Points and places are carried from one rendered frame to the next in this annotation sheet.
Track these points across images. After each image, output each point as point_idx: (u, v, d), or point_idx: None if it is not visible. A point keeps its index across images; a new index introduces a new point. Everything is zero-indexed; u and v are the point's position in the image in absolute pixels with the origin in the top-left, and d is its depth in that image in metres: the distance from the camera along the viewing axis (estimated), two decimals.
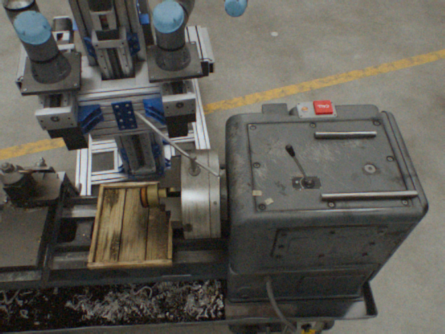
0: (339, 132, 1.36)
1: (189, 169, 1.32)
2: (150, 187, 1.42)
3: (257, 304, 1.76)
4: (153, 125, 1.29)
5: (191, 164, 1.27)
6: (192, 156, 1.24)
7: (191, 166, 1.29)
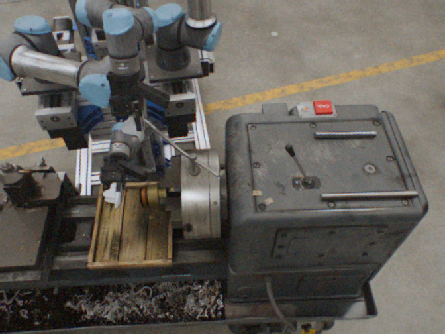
0: (339, 132, 1.36)
1: (189, 169, 1.32)
2: (150, 187, 1.42)
3: (257, 304, 1.76)
4: (153, 125, 1.29)
5: (191, 164, 1.27)
6: (192, 156, 1.24)
7: (191, 166, 1.29)
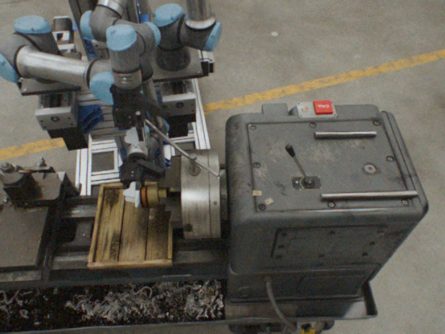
0: (339, 132, 1.36)
1: (189, 169, 1.32)
2: (150, 187, 1.42)
3: (257, 304, 1.76)
4: (153, 125, 1.29)
5: (191, 164, 1.27)
6: (192, 156, 1.24)
7: (191, 166, 1.29)
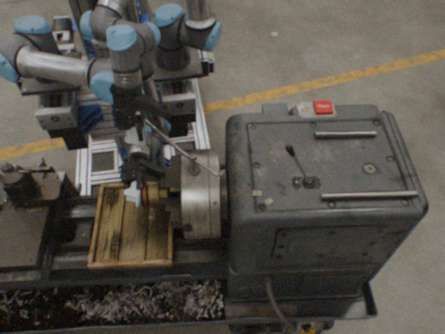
0: (339, 132, 1.36)
1: (189, 169, 1.32)
2: (151, 187, 1.42)
3: (257, 304, 1.76)
4: (153, 125, 1.29)
5: (191, 164, 1.27)
6: (192, 156, 1.24)
7: (191, 166, 1.29)
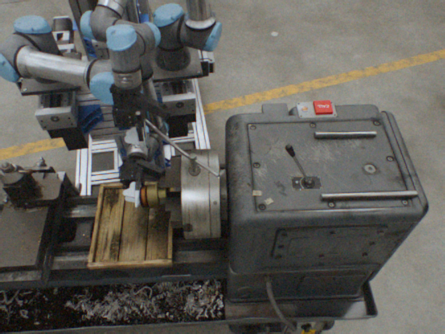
0: (339, 132, 1.36)
1: (189, 169, 1.32)
2: (150, 187, 1.42)
3: (257, 304, 1.76)
4: (153, 125, 1.29)
5: (191, 164, 1.27)
6: (192, 156, 1.24)
7: (191, 166, 1.29)
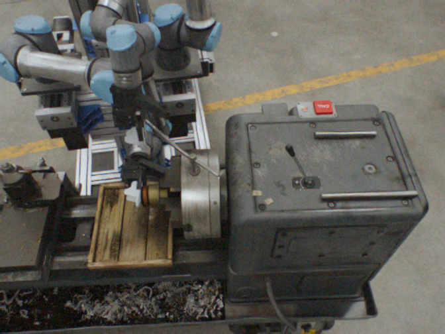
0: (339, 132, 1.36)
1: (189, 169, 1.32)
2: (151, 187, 1.42)
3: (257, 304, 1.76)
4: (153, 125, 1.29)
5: (191, 164, 1.27)
6: (192, 156, 1.24)
7: (191, 166, 1.29)
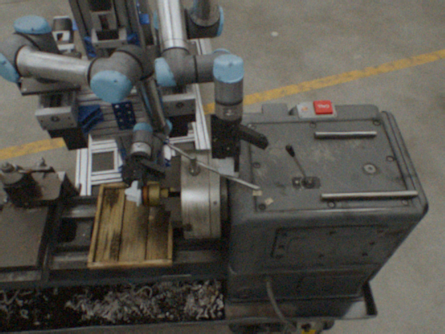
0: (339, 132, 1.36)
1: (199, 170, 1.32)
2: (152, 186, 1.42)
3: (257, 304, 1.76)
4: (237, 179, 1.18)
5: None
6: (193, 154, 1.25)
7: None
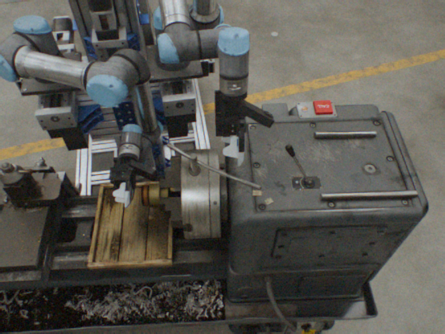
0: (339, 132, 1.36)
1: (199, 170, 1.32)
2: (152, 186, 1.42)
3: (257, 304, 1.76)
4: (238, 179, 1.18)
5: None
6: (193, 154, 1.24)
7: None
